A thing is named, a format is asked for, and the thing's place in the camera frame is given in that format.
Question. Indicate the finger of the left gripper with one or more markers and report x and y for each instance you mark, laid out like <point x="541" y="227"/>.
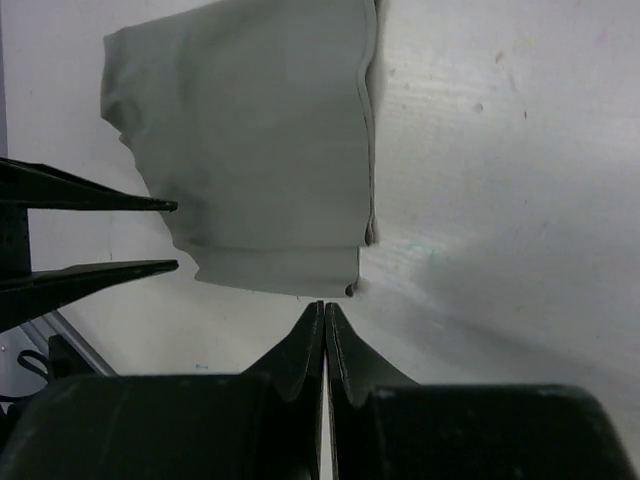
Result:
<point x="40" y="186"/>
<point x="27" y="297"/>

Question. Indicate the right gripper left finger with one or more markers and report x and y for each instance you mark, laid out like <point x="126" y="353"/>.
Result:
<point x="262" y="423"/>

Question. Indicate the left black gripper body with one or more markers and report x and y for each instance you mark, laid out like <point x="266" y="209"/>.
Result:
<point x="15" y="252"/>

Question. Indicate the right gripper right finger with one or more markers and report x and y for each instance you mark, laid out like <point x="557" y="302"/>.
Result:
<point x="384" y="425"/>

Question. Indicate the grey underwear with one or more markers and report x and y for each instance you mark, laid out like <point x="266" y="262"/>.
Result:
<point x="255" y="118"/>

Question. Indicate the aluminium mounting rail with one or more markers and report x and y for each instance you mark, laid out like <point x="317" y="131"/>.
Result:
<point x="32" y="352"/>

